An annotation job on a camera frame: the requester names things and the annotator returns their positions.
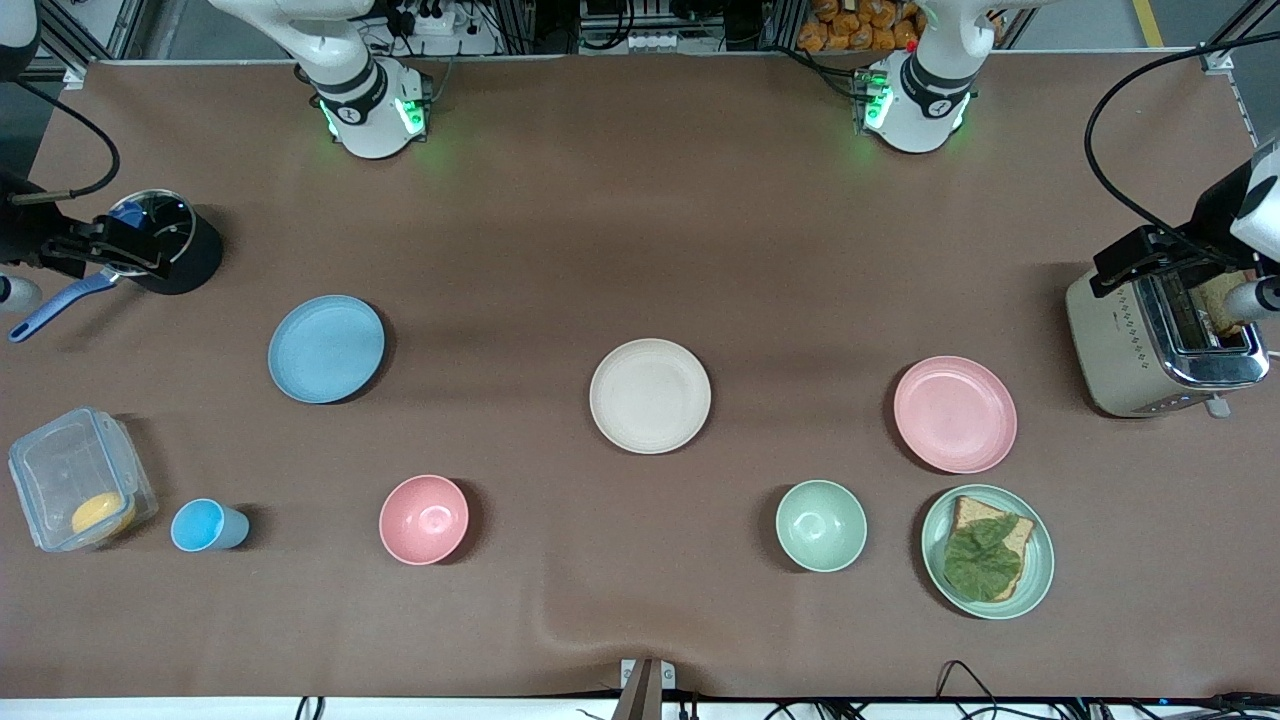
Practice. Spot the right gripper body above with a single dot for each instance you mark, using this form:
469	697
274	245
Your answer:
22	240

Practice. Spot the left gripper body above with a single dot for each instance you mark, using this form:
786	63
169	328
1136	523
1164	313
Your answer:
1208	228

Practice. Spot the pink plate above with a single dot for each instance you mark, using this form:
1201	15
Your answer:
955	414

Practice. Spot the blue plate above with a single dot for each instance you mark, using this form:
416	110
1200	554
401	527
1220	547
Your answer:
326	349

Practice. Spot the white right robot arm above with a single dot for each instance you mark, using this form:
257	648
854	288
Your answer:
350	100

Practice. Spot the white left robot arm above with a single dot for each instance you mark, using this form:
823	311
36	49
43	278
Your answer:
925	100

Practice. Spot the beige chrome toaster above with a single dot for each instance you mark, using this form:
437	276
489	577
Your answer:
1120	350

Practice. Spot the brown toast slice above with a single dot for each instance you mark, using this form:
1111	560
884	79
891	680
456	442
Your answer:
1222	305

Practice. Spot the clear plastic container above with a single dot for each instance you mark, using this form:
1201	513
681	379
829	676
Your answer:
60	470

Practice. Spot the yellow round food piece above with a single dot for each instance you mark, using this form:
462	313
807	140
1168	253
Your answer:
102	514

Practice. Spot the bread slice under lettuce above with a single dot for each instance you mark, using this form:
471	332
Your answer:
975	512

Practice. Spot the blue cup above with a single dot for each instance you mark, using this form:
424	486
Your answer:
205	525

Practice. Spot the green plate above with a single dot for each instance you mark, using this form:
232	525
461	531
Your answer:
1040	560

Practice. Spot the green lettuce leaf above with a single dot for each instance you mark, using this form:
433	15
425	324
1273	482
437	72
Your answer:
982	562

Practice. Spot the bag of orange buns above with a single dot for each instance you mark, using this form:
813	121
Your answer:
860	25

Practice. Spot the white power strip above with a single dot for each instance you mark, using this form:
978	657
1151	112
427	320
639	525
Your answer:
435	18
652	42

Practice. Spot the green bowl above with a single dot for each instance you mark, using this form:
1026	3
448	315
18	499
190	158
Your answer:
821	526

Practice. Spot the pink bowl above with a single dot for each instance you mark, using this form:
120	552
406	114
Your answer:
424	519

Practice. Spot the brown table mat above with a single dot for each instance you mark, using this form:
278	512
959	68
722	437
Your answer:
600	200

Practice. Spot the beige plate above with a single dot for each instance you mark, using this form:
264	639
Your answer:
650	396

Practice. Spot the metal corner bracket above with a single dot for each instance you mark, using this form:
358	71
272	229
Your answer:
76	75
1217	60

